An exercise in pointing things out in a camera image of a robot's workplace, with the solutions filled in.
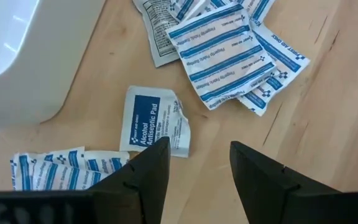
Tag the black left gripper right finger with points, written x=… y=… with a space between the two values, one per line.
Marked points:
x=266 y=193

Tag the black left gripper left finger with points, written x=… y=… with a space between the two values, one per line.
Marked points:
x=129 y=193

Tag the blue striped bandage packet pile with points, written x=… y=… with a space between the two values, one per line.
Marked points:
x=222 y=56

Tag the white plastic bin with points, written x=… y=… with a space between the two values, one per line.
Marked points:
x=26 y=62

